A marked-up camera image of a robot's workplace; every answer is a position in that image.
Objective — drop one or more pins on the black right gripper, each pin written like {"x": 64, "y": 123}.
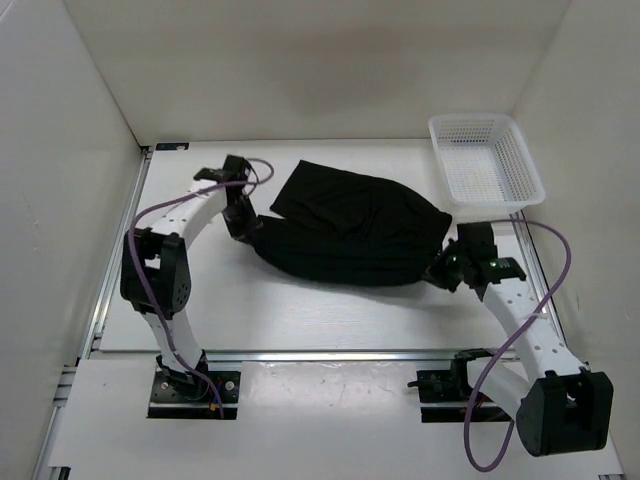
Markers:
{"x": 435, "y": 273}

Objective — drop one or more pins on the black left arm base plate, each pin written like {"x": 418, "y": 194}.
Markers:
{"x": 170, "y": 401}

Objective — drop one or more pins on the small blue label sticker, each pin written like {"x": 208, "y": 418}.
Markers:
{"x": 172, "y": 146}

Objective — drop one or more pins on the aluminium table edge rail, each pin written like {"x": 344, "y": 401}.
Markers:
{"x": 317, "y": 355}

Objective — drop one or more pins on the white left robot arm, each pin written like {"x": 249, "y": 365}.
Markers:
{"x": 155, "y": 276}

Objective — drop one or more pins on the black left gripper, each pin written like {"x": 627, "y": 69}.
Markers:
{"x": 247, "y": 230}

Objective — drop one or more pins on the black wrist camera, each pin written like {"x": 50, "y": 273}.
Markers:
{"x": 492, "y": 268}
{"x": 235, "y": 168}

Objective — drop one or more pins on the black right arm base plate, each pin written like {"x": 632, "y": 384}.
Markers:
{"x": 444, "y": 393}

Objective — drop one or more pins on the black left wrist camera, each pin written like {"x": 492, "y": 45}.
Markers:
{"x": 235, "y": 168}

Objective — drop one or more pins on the white plastic mesh basket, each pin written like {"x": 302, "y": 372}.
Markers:
{"x": 485, "y": 163}

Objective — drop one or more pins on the black shorts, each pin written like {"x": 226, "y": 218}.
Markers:
{"x": 339, "y": 227}

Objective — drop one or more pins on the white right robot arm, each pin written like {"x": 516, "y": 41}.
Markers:
{"x": 555, "y": 403}

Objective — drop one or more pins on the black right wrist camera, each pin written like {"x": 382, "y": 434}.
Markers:
{"x": 492, "y": 268}

